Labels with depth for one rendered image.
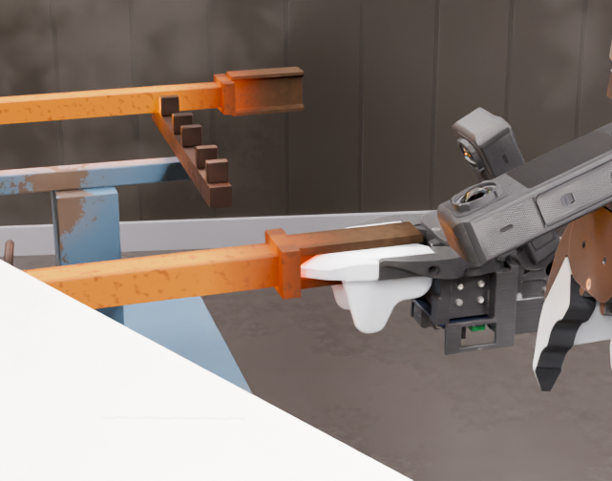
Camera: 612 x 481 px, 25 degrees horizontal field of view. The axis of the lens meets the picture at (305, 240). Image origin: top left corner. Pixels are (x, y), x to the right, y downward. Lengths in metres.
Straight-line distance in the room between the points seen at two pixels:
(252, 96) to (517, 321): 0.60
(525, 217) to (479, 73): 3.11
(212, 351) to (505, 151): 0.65
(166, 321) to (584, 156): 0.95
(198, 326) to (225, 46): 2.15
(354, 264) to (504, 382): 2.16
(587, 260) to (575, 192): 0.06
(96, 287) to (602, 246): 0.35
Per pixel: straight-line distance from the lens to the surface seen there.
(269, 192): 3.79
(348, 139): 3.77
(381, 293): 0.95
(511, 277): 0.97
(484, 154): 0.93
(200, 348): 1.52
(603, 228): 0.72
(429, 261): 0.93
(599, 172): 0.69
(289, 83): 1.53
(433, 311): 0.97
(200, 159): 1.29
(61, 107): 1.48
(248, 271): 0.92
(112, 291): 0.91
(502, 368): 3.13
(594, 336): 0.82
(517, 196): 0.68
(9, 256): 1.78
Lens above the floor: 1.34
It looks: 20 degrees down
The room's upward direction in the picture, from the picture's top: straight up
